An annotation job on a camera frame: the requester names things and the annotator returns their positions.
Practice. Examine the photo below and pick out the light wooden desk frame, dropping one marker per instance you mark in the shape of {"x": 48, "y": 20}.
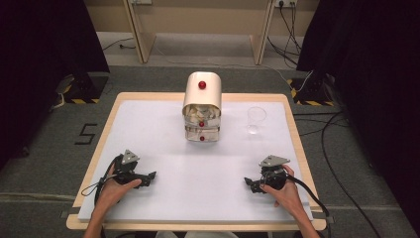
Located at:
{"x": 145, "y": 39}

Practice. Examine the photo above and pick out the person's left hand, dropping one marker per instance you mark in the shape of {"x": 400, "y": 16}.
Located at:
{"x": 112, "y": 193}

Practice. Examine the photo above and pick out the black curtain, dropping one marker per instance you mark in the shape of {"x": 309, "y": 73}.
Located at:
{"x": 369, "y": 49}
{"x": 39, "y": 49}

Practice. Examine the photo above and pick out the black stand base striped tape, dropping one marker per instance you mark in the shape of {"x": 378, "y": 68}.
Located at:
{"x": 84, "y": 89}
{"x": 310, "y": 92}

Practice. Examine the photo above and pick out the person's right hand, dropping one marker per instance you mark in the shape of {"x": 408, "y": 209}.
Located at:
{"x": 286, "y": 193}

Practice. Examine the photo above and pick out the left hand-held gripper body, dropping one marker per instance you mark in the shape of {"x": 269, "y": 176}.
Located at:
{"x": 127, "y": 172}

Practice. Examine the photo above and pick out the white table mat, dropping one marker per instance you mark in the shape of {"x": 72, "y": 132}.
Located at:
{"x": 198, "y": 185}

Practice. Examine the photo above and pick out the white wall socket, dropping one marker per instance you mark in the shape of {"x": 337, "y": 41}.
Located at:
{"x": 285, "y": 2}
{"x": 141, "y": 1}

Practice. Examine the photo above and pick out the clear glass cup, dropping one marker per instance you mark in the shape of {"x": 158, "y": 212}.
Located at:
{"x": 256, "y": 117}

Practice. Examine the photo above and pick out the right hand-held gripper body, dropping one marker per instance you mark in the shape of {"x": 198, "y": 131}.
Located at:
{"x": 273, "y": 173}

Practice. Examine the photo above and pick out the white drawer cabinet red knobs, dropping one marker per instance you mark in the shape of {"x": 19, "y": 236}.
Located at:
{"x": 202, "y": 95}

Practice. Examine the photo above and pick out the person's light clothing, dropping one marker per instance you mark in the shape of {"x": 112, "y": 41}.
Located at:
{"x": 201, "y": 234}

